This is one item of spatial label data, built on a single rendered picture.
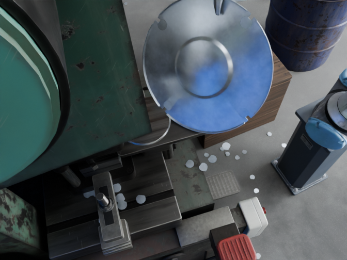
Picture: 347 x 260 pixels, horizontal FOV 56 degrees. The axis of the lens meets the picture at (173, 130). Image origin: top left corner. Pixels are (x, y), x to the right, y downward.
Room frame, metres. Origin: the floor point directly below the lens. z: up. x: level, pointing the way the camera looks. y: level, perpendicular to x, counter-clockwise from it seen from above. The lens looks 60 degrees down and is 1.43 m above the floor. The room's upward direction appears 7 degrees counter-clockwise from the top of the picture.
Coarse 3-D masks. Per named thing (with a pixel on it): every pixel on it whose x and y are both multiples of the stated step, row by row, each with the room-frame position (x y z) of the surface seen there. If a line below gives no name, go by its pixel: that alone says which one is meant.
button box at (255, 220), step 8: (248, 200) 0.24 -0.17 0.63; (256, 200) 0.23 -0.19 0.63; (240, 208) 0.22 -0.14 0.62; (248, 208) 0.22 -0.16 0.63; (256, 208) 0.21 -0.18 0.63; (248, 216) 0.20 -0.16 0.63; (256, 216) 0.19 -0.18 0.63; (264, 216) 0.19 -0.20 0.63; (248, 224) 0.18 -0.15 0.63; (256, 224) 0.17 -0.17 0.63; (264, 224) 0.17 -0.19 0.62; (248, 232) 0.16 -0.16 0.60; (256, 232) 0.17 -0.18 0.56
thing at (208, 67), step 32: (192, 0) 0.54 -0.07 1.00; (224, 0) 0.51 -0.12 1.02; (160, 32) 0.53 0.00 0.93; (192, 32) 0.50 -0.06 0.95; (224, 32) 0.47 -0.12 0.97; (256, 32) 0.44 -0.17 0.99; (160, 64) 0.49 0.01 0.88; (192, 64) 0.46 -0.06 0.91; (224, 64) 0.43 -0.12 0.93; (256, 64) 0.41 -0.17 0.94; (160, 96) 0.45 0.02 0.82; (192, 96) 0.42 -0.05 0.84; (224, 96) 0.39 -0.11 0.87; (256, 96) 0.37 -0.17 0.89; (192, 128) 0.37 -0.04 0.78; (224, 128) 0.35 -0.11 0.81
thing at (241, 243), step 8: (224, 240) 0.12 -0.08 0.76; (232, 240) 0.12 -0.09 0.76; (240, 240) 0.12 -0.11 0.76; (248, 240) 0.12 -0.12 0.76; (216, 248) 0.11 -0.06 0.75; (224, 248) 0.11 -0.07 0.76; (232, 248) 0.11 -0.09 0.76; (240, 248) 0.10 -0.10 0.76; (248, 248) 0.10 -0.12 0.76; (224, 256) 0.09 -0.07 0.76; (232, 256) 0.09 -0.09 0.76; (240, 256) 0.09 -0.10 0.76; (248, 256) 0.09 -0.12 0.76; (256, 256) 0.09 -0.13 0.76
